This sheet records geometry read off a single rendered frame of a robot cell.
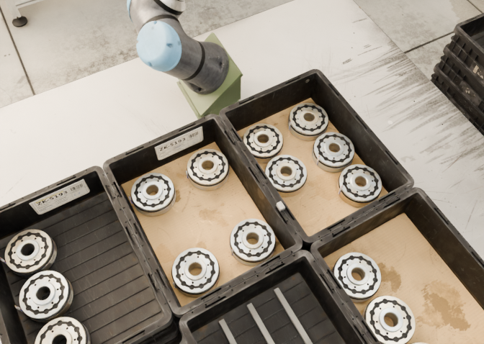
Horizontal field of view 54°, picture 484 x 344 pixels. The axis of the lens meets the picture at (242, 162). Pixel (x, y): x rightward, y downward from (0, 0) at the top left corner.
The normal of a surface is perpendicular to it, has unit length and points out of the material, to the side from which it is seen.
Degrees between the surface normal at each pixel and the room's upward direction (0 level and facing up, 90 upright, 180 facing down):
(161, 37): 43
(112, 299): 0
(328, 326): 0
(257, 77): 0
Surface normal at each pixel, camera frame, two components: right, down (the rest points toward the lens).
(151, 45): -0.51, -0.03
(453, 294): 0.01, -0.51
